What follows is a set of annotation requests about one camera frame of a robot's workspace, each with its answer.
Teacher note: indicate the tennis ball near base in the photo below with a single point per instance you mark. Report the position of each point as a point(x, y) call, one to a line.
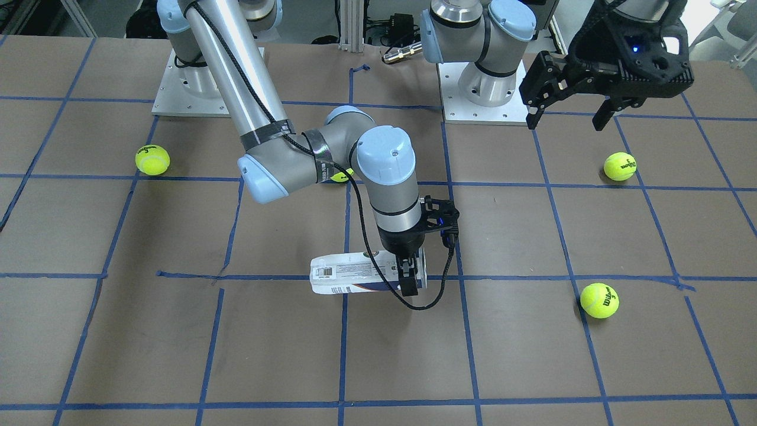
point(152, 160)

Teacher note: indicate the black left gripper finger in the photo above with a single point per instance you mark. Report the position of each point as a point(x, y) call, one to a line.
point(613, 105)
point(544, 84)

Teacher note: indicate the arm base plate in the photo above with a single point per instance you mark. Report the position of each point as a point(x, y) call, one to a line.
point(186, 91)
point(458, 109)

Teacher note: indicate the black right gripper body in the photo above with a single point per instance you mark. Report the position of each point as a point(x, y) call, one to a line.
point(400, 241)

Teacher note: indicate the tennis ball table centre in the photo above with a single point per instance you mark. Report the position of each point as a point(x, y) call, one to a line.
point(342, 177)

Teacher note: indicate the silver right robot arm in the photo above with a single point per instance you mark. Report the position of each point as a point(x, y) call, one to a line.
point(218, 37)

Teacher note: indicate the aluminium frame post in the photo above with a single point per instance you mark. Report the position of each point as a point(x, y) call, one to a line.
point(351, 25)

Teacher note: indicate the tennis ball far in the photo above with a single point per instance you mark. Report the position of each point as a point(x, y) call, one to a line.
point(619, 167)

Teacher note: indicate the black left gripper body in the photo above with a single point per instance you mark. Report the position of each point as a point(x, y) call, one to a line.
point(597, 54)

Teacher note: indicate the tennis ball front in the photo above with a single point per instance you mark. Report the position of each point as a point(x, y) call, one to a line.
point(599, 300)

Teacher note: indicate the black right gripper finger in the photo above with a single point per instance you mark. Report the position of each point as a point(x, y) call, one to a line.
point(407, 270)

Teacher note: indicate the white tennis ball can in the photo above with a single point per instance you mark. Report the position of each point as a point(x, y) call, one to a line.
point(355, 273)

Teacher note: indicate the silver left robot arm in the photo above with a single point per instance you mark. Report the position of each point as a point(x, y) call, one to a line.
point(490, 37)

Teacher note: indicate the silver metal cylinder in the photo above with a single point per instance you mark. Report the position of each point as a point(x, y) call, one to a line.
point(396, 54)

